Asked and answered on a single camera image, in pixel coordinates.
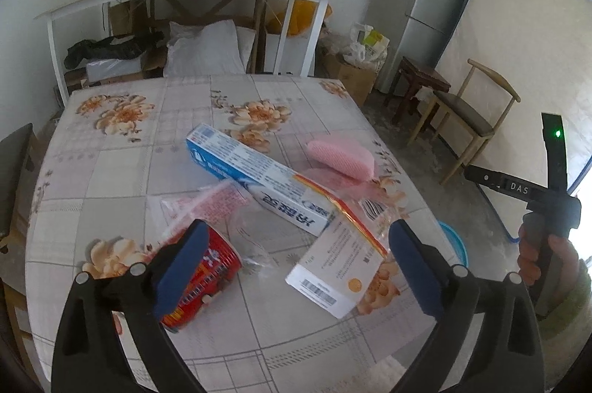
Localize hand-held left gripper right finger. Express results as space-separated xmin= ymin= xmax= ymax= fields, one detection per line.
xmin=387 ymin=218 xmax=542 ymax=393

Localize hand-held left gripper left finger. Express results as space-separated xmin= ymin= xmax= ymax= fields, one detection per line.
xmin=50 ymin=218 xmax=211 ymax=393

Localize red chip can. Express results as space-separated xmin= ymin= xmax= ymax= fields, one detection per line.
xmin=143 ymin=226 xmax=243 ymax=331

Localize blue plastic basket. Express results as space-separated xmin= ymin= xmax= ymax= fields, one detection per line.
xmin=435 ymin=219 xmax=470 ymax=271

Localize blue white toothpaste box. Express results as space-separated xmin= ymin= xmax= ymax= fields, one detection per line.
xmin=186 ymin=124 xmax=336 ymax=236

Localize person's right forearm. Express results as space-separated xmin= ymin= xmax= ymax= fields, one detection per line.
xmin=536 ymin=259 xmax=592 ymax=343

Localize person's right hand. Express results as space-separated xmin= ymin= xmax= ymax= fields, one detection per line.
xmin=517 ymin=222 xmax=581 ymax=316

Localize pink printed clear wrapper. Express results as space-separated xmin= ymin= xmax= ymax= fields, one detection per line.
xmin=159 ymin=181 xmax=253 ymax=246

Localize crumpled clear plastic film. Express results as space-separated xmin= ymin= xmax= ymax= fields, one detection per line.
xmin=229 ymin=208 xmax=290 ymax=271

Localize white medicine box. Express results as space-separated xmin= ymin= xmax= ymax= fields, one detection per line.
xmin=284 ymin=194 xmax=389 ymax=320

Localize wooden chair grey seat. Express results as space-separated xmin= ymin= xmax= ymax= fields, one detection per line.
xmin=0 ymin=122 xmax=35 ymax=246
xmin=407 ymin=59 xmax=521 ymax=185

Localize pink sponge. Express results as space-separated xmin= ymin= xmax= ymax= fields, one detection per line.
xmin=306 ymin=138 xmax=375 ymax=182

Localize white mattress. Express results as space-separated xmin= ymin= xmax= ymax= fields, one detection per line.
xmin=435 ymin=0 xmax=592 ymax=243

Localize dark wooden stool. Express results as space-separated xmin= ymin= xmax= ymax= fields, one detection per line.
xmin=384 ymin=56 xmax=451 ymax=125

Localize cardboard box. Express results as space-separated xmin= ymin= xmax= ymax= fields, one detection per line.
xmin=107 ymin=0 xmax=153 ymax=35
xmin=324 ymin=53 xmax=376 ymax=107

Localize white sack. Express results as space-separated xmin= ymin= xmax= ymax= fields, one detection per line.
xmin=164 ymin=20 xmax=257 ymax=77

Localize black cloth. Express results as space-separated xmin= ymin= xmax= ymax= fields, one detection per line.
xmin=64 ymin=33 xmax=165 ymax=70

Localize white plastic bags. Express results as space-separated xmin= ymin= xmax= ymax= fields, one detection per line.
xmin=349 ymin=23 xmax=391 ymax=63

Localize grey refrigerator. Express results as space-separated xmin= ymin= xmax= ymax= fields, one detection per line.
xmin=363 ymin=0 xmax=476 ymax=95

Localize yellow plastic bag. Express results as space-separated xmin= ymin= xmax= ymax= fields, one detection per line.
xmin=287 ymin=0 xmax=333 ymax=35

